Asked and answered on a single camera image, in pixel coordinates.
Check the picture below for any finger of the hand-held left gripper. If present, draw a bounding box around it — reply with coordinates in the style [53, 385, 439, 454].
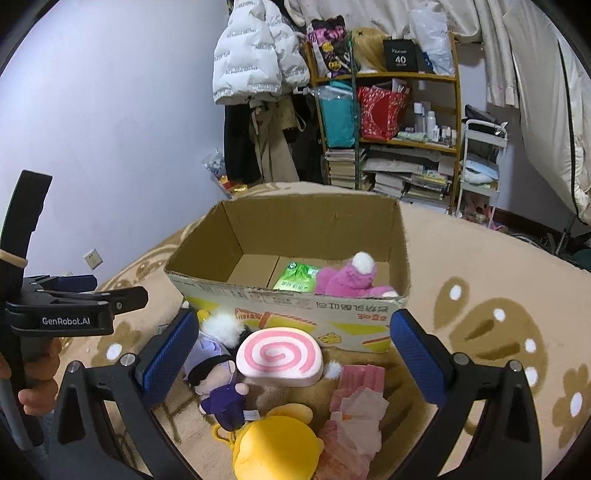
[46, 286, 149, 319]
[23, 274, 99, 292]

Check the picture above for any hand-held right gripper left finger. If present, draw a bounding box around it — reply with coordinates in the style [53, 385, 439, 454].
[49, 307, 200, 480]

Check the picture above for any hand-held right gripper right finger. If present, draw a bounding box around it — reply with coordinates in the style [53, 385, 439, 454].
[390, 308, 543, 480]

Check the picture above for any purple doll plush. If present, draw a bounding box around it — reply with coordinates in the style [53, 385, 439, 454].
[184, 310, 252, 431]

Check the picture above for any pink plush bacon strip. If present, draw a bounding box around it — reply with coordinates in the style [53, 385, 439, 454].
[316, 364, 389, 480]

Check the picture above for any pink bear plush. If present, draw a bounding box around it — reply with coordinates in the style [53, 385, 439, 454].
[314, 251, 400, 298]

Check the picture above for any pink swirl roll plush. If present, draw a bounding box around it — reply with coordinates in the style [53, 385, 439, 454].
[235, 327, 325, 388]

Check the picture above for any yellow plush toy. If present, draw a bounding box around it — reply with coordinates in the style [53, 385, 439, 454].
[212, 403, 326, 480]

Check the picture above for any cardboard box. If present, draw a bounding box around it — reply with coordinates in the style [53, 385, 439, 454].
[165, 194, 411, 354]

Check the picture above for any person's left hand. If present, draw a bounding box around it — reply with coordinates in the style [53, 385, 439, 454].
[0, 338, 63, 417]

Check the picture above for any beige flower rug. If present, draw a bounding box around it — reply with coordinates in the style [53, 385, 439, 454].
[60, 181, 591, 480]

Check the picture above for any green tissue packet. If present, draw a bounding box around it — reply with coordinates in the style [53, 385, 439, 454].
[272, 261, 323, 292]

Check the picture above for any stack of books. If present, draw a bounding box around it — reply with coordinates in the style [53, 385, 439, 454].
[323, 147, 458, 206]

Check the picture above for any white rolling cart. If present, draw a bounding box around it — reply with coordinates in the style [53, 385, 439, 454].
[455, 117, 509, 229]

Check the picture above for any beige hanging coat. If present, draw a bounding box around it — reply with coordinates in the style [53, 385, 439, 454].
[248, 95, 308, 183]

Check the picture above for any group of white bottles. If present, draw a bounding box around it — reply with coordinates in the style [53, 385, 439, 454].
[412, 102, 459, 144]

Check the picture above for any wooden bookshelf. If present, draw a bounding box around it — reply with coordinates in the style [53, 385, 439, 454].
[305, 34, 463, 214]

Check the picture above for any red gift bag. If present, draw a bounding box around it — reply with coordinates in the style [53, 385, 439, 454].
[356, 85, 411, 141]

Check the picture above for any teal bag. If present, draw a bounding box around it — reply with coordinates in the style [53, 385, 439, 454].
[318, 81, 357, 148]

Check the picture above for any white puffer jacket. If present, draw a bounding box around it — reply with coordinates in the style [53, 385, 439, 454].
[212, 0, 311, 106]

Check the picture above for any black box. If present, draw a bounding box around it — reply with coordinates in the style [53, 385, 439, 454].
[382, 38, 422, 73]

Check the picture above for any blonde wig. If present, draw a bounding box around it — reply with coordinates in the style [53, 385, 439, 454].
[352, 28, 389, 75]

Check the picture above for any clear plastic bag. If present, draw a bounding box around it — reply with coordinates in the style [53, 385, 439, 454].
[409, 8, 455, 77]

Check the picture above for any black purple patterned bag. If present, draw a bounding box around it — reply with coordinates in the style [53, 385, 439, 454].
[307, 16, 354, 79]

